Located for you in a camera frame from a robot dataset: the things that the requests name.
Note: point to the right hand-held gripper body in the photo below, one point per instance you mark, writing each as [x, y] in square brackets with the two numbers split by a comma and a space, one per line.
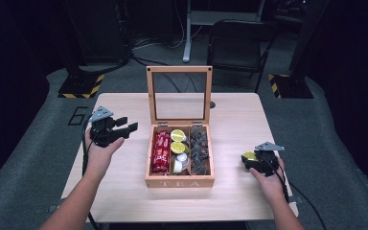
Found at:
[265, 161]

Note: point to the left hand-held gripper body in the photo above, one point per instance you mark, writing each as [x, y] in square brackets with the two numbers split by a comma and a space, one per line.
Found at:
[103, 132]

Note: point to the yellow lid capsule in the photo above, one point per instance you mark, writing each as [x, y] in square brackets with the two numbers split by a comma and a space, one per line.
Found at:
[178, 135]
[249, 156]
[178, 147]

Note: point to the wooden tea box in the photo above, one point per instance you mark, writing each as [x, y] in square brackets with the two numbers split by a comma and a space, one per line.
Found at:
[179, 182]

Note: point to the person's right hand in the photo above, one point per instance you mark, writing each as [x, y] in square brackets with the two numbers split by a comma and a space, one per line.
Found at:
[271, 185]

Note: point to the person's left hand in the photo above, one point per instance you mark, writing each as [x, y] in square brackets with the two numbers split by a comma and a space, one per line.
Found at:
[99, 158]

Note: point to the pile of red sachets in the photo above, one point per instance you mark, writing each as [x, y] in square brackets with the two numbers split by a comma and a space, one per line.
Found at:
[161, 153]

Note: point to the pile of dark tea bags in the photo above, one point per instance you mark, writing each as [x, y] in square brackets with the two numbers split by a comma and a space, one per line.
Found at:
[199, 150]

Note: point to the black stand with striped base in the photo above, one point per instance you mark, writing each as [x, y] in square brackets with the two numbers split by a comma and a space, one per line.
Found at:
[81, 84]
[292, 84]

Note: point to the white capsule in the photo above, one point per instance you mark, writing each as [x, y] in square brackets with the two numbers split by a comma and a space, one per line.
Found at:
[182, 157]
[177, 166]

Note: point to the black table grommet hole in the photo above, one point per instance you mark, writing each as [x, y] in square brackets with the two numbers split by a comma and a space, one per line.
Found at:
[213, 104]

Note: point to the black cabinet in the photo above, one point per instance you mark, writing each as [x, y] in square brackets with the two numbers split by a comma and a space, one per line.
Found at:
[99, 28]

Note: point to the black folding chair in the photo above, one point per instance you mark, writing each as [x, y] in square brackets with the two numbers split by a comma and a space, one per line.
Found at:
[236, 48]

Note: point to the grey metal table bracket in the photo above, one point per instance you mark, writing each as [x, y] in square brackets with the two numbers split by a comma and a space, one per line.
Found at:
[53, 208]
[298, 200]

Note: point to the white desk frame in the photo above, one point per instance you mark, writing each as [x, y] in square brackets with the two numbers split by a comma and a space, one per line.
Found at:
[188, 38]

